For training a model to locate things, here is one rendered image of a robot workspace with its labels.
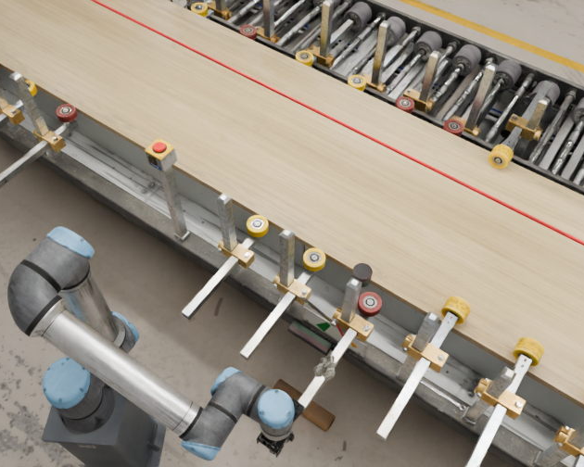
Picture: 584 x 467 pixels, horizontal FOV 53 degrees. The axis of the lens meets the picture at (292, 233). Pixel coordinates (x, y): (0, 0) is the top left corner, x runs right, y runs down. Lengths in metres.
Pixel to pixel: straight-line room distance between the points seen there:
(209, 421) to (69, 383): 0.62
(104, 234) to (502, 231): 2.08
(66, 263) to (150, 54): 1.52
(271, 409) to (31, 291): 0.64
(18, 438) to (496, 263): 2.15
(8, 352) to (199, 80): 1.59
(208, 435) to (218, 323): 1.47
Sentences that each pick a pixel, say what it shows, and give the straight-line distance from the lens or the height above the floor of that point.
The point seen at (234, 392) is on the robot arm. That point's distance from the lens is 1.55.
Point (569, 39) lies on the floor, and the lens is 4.80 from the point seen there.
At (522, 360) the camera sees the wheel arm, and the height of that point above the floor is 0.96.
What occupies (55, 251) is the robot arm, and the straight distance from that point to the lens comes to 1.52.
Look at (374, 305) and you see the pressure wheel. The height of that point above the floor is 0.90.
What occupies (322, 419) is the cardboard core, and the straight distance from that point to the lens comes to 2.68.
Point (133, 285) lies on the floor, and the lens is 3.12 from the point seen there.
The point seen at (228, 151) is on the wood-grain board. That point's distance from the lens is 2.36.
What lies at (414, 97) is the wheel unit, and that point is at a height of 0.87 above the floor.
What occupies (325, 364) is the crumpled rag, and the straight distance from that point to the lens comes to 1.92.
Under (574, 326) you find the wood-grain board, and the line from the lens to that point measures 2.15.
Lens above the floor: 2.65
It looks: 56 degrees down
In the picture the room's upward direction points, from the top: 1 degrees clockwise
